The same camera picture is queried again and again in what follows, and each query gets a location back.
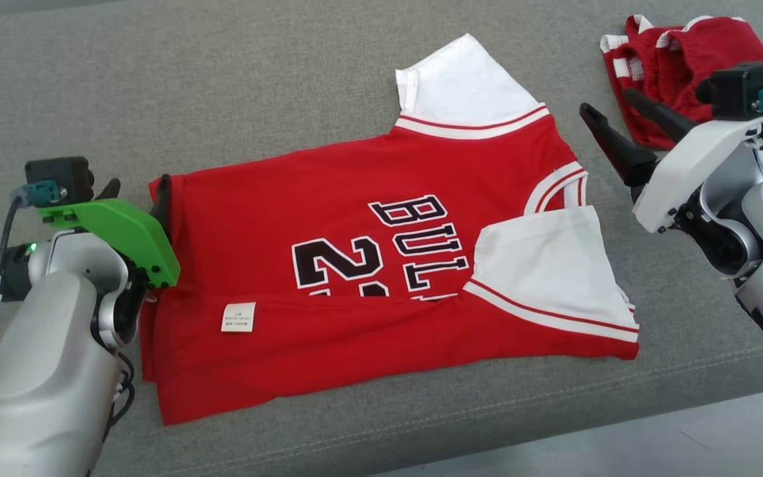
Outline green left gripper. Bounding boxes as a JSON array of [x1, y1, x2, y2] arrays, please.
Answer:
[[37, 174, 181, 289]]

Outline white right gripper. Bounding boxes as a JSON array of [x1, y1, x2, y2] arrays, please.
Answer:
[[579, 88, 763, 233]]

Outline red Bulls 23 shorts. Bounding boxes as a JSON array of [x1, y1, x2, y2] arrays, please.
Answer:
[[599, 15, 763, 150]]

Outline red white-sleeved Bulls jersey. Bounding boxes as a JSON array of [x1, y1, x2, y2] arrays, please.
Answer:
[[139, 33, 641, 427]]

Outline teal left camera connector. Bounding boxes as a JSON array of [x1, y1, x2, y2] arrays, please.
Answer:
[[10, 183, 68, 208]]

